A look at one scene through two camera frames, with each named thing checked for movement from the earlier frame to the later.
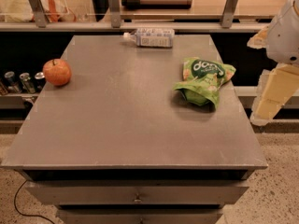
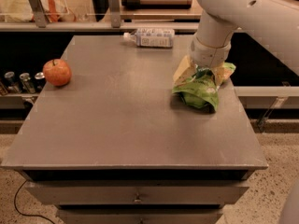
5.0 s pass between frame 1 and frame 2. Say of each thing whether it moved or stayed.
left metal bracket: stayed
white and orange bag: stayed
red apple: stayed
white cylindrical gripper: moved
